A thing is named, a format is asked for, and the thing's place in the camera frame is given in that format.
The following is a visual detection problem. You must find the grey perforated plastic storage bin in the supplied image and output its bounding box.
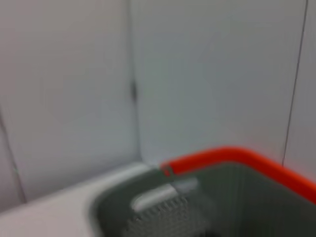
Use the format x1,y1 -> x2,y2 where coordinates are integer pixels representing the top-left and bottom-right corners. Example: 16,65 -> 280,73
89,161 -> 316,237

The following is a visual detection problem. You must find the orange bin handle clip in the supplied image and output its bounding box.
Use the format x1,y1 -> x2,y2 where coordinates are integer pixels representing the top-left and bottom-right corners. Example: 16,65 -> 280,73
159,145 -> 316,205

